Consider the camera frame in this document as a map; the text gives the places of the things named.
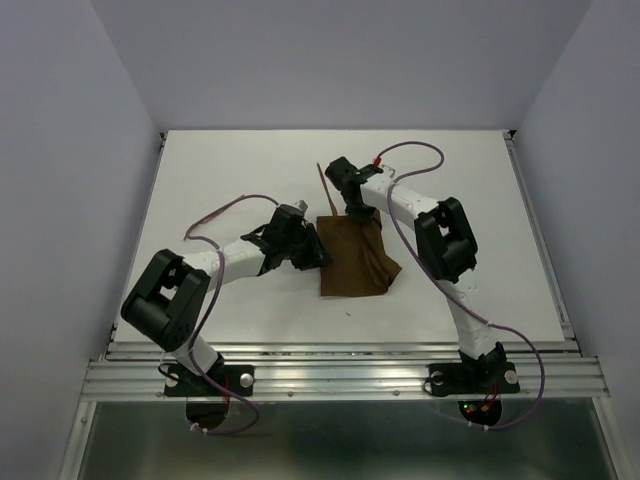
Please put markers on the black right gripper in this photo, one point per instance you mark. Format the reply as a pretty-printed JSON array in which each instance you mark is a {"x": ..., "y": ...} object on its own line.
[{"x": 364, "y": 217}]

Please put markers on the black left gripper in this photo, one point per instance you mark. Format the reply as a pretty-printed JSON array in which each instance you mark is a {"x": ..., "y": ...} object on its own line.
[{"x": 316, "y": 255}]

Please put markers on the brown wooden knife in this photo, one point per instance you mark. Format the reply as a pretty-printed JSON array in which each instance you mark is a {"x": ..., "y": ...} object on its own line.
[{"x": 322, "y": 176}]

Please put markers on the brown cloth napkin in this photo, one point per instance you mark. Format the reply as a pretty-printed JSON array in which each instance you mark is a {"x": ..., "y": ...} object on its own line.
[{"x": 360, "y": 265}]

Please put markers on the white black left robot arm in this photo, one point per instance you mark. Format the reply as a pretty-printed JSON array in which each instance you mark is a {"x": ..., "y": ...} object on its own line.
[{"x": 166, "y": 303}]

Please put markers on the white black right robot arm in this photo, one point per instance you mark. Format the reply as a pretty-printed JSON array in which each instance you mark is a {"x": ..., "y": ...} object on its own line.
[{"x": 446, "y": 249}]

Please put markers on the brown wooden fork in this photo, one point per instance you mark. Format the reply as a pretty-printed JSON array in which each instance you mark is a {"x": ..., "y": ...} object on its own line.
[{"x": 198, "y": 223}]

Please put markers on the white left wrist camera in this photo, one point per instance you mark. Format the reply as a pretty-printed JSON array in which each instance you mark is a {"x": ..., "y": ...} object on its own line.
[{"x": 301, "y": 205}]

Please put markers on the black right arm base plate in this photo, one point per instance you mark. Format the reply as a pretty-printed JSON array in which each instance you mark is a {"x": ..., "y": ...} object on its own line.
[{"x": 445, "y": 379}]

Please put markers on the aluminium rail frame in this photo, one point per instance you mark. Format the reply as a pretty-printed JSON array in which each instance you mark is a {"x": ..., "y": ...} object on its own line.
[{"x": 339, "y": 382}]

